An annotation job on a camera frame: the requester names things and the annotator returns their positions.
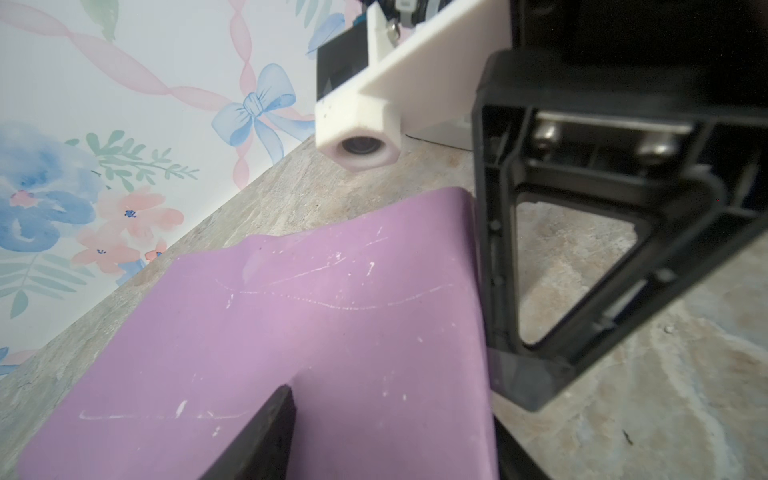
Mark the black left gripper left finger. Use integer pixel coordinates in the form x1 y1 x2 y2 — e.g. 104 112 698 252
201 385 297 480

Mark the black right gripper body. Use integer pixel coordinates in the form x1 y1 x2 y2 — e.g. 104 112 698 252
509 1 767 120

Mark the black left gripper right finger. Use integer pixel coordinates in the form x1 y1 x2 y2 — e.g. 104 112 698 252
494 417 551 480

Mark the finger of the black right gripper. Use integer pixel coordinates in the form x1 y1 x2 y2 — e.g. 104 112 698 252
472 50 767 411

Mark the pink purple wrapping paper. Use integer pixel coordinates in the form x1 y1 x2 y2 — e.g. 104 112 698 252
17 187 497 479

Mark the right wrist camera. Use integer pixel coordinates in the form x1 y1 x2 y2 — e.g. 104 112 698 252
315 1 512 172

